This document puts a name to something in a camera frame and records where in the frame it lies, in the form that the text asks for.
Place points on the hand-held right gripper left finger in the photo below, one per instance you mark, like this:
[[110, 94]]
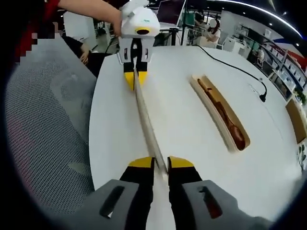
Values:
[[141, 187]]

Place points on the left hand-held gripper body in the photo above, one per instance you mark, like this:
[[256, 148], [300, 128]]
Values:
[[134, 26]]

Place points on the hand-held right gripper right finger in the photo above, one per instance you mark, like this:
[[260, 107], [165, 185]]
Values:
[[182, 187]]

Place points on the beige cutlery case lid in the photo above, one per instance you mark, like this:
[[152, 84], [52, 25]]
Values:
[[147, 119]]

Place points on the beige cutlery case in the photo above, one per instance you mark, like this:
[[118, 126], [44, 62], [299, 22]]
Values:
[[216, 112]]

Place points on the person's left hand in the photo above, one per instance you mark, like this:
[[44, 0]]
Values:
[[133, 6]]

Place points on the person in red sleeve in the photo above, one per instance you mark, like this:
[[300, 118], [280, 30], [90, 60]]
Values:
[[48, 9]]

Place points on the grey mesh office chair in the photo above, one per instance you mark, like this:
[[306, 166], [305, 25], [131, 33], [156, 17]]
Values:
[[48, 119]]

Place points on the green potted plant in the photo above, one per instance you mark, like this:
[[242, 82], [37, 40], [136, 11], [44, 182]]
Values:
[[303, 157]]

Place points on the brown cardboard box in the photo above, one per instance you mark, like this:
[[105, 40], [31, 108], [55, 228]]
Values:
[[296, 122]]

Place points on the long ceiling light strip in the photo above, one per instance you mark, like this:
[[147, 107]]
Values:
[[275, 12]]

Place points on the shelving with white bins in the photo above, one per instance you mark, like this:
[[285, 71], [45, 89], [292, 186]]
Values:
[[285, 67]]

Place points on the small green plant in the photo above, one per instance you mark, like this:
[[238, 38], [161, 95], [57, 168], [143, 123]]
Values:
[[302, 95]]

